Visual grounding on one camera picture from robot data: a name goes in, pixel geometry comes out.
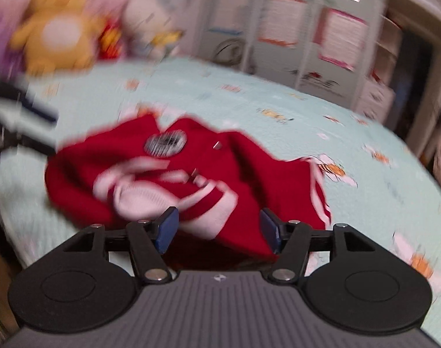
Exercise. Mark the white cat plush toy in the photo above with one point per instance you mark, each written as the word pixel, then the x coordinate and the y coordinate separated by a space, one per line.
pixel 144 14

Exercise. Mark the pink-bordered paper sheet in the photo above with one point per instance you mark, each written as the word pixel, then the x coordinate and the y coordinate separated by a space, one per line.
pixel 342 40

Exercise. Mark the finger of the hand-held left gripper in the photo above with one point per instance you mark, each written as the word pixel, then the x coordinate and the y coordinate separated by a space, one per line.
pixel 39 110
pixel 31 145

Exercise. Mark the white wardrobe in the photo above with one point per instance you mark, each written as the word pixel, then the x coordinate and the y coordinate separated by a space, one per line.
pixel 296 61

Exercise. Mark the light green quilted bedspread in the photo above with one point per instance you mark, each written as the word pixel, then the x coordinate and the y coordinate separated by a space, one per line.
pixel 278 90

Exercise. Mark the red knit sweater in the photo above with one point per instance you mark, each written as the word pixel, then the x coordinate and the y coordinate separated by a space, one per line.
pixel 242 174

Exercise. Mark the blue-bordered paper sheet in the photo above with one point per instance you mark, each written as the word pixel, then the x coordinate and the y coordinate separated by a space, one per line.
pixel 229 11

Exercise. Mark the small yellow plush toy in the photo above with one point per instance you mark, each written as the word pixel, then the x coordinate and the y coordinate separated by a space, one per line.
pixel 167 38

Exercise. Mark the purple fuzzy blanket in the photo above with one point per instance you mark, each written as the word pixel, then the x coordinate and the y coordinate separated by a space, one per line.
pixel 2 32

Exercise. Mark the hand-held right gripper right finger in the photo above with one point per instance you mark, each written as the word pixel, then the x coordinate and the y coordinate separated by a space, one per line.
pixel 269 230

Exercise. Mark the red plush toy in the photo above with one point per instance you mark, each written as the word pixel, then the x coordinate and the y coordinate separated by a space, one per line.
pixel 111 40

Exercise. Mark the orange-bordered paper sheet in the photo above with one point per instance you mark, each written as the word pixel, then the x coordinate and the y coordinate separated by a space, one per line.
pixel 282 21

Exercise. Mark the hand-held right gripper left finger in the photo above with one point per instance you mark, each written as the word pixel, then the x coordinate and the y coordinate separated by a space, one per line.
pixel 167 230

